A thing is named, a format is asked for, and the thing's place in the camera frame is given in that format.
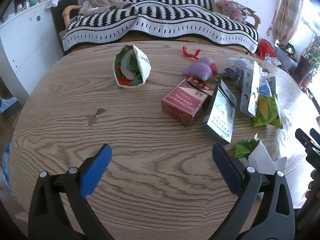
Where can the white cabinet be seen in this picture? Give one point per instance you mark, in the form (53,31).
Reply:
(30,46)

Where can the red ribbon scrap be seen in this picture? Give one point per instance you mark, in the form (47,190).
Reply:
(187,54)

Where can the red plastic bag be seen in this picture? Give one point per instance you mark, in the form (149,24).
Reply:
(265,48)

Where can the paper salad food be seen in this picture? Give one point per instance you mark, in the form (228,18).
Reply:
(131,67)

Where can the purple plush toy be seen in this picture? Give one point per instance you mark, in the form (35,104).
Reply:
(205,68)

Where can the torn green white carton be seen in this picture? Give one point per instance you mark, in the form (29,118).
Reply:
(252,152)

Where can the pink cartoon cushion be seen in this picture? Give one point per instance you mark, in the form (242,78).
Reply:
(234,10)

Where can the black white striped sofa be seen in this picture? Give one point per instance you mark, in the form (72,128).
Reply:
(162,19)

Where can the red cigarette box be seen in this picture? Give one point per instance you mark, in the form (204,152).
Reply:
(188,100)

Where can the blue white wipes bag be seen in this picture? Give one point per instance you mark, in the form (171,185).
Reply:
(268,86)

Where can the yellow green snack bag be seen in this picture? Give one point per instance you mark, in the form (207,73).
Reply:
(268,112)

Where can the silver blister pack card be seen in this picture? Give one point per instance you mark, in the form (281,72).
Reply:
(250,90)

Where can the person right hand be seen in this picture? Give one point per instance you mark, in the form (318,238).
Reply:
(314,175)

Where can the green white cigarette box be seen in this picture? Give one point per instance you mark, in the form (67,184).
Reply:
(219,120)

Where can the beige clothing pile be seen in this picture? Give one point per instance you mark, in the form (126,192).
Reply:
(91,7)

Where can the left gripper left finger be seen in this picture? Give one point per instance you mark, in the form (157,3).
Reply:
(47,216)

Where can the checked curtain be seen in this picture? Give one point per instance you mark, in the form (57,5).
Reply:
(287,21)

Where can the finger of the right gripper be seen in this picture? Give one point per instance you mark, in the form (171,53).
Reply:
(315,135)
(308,143)

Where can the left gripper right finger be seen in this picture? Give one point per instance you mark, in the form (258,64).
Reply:
(263,209)

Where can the potted plant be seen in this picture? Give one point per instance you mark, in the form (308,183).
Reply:
(308,62)

